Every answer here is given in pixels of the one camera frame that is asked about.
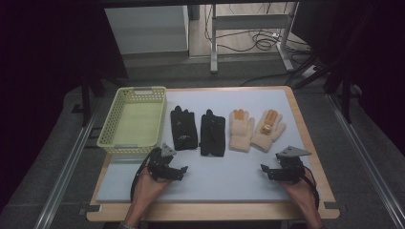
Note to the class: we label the grey metal desk frame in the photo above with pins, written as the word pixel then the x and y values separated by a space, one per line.
pixel 251 22

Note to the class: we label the beige knit glove orange fingertips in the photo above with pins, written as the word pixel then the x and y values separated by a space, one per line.
pixel 266 140
pixel 240 132

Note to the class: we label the aluminium floor rail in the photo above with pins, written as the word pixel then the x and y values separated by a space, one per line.
pixel 63 171
pixel 366 162

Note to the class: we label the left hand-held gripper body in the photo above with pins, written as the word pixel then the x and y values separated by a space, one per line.
pixel 160 165

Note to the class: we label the plain black glove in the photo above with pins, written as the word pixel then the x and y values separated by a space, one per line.
pixel 212 135

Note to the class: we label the white power strip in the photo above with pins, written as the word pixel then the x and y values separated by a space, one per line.
pixel 309 72

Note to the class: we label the white foam mat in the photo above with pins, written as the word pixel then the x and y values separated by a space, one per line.
pixel 223 178

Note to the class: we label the person's right hand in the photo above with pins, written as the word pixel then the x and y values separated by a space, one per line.
pixel 297 194

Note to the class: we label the black glove with small logo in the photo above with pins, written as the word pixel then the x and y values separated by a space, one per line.
pixel 184 130

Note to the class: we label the yellow-green plastic basket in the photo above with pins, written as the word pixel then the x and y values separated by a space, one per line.
pixel 137 122

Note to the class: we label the white cabinet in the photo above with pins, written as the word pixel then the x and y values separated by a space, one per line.
pixel 149 28

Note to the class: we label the dark stand leg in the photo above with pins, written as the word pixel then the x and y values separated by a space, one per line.
pixel 346 98
pixel 85 101

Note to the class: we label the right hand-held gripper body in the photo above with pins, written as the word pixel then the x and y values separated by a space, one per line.
pixel 291 165

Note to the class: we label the person's left hand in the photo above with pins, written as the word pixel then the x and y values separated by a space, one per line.
pixel 148 191

